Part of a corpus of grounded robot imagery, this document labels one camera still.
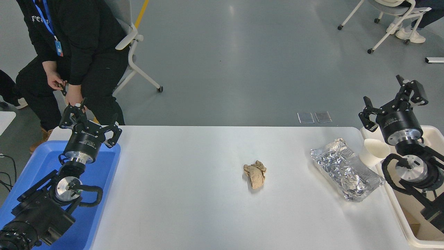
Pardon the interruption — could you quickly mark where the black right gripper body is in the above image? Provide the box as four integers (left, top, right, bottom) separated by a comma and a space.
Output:
376, 109, 423, 141

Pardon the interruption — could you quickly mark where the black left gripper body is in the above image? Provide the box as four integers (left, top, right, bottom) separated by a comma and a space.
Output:
65, 128, 105, 159

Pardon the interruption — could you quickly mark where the white paper cup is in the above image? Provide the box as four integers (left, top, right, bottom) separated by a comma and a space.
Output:
359, 139, 391, 167

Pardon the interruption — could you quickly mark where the person's left hand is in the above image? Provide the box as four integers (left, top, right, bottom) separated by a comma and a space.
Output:
65, 84, 86, 109

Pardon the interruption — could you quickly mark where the person's right hand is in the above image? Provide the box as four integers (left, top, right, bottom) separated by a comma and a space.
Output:
46, 69, 67, 91

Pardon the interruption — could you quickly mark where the blue plastic tray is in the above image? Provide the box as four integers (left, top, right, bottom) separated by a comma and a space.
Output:
0, 140, 121, 250

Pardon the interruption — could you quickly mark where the person with white shoes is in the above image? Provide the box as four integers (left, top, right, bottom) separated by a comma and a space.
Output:
386, 0, 444, 44

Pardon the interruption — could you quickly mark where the crumpled foil tray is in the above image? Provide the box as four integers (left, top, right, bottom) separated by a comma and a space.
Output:
310, 138, 385, 202

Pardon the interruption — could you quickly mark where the white side table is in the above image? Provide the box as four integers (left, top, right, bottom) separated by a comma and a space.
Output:
0, 111, 16, 136

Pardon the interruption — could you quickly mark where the person with dark trousers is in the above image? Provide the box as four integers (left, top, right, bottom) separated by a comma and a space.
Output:
0, 69, 28, 110

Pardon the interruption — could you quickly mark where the seated person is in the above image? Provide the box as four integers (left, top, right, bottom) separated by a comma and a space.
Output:
16, 0, 129, 154

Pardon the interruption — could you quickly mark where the white grey office chair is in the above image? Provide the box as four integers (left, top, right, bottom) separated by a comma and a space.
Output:
338, 0, 432, 54

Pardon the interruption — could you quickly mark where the large pale bin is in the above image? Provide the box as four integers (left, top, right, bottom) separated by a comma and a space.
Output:
360, 125, 444, 249

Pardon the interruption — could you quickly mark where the white swivel chair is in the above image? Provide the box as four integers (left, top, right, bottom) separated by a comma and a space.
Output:
103, 0, 164, 97

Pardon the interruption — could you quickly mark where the crumpled tan paper ball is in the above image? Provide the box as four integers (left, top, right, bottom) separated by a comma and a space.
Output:
243, 160, 267, 190

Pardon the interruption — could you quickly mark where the black cable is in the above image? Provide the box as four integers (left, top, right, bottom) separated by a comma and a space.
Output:
0, 153, 17, 193

